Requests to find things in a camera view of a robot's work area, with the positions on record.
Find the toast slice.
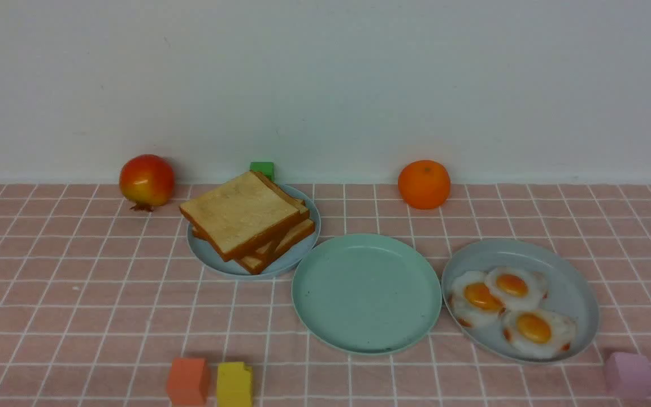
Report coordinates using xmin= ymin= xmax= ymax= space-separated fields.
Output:
xmin=236 ymin=223 xmax=316 ymax=275
xmin=191 ymin=196 xmax=309 ymax=250
xmin=179 ymin=171 xmax=310 ymax=261
xmin=252 ymin=219 xmax=316 ymax=261

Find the pink block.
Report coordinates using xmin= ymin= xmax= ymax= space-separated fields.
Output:
xmin=604 ymin=352 xmax=651 ymax=399

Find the grey blue egg plate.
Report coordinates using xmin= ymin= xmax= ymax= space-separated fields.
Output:
xmin=441 ymin=239 xmax=600 ymax=364

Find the orange block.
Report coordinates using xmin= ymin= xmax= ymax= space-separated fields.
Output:
xmin=166 ymin=357 xmax=210 ymax=406

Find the orange tangerine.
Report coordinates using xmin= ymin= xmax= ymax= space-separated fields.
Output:
xmin=397 ymin=159 xmax=452 ymax=210

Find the green block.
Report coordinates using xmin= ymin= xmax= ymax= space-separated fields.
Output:
xmin=250 ymin=162 xmax=275 ymax=182

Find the light blue bread plate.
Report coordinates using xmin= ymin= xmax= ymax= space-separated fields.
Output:
xmin=188 ymin=184 xmax=322 ymax=280

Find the green centre plate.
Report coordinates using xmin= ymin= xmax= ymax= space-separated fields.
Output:
xmin=291 ymin=234 xmax=442 ymax=356

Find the pink checkered tablecloth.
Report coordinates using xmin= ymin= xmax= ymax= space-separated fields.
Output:
xmin=0 ymin=184 xmax=651 ymax=406

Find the red yellow pomegranate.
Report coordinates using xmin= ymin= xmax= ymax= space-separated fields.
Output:
xmin=119 ymin=154 xmax=175 ymax=212

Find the yellow block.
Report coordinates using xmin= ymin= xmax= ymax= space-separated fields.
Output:
xmin=216 ymin=362 xmax=254 ymax=407

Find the fried egg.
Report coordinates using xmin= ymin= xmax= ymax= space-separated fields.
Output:
xmin=485 ymin=266 xmax=548 ymax=311
xmin=446 ymin=270 xmax=505 ymax=329
xmin=501 ymin=309 xmax=577 ymax=359

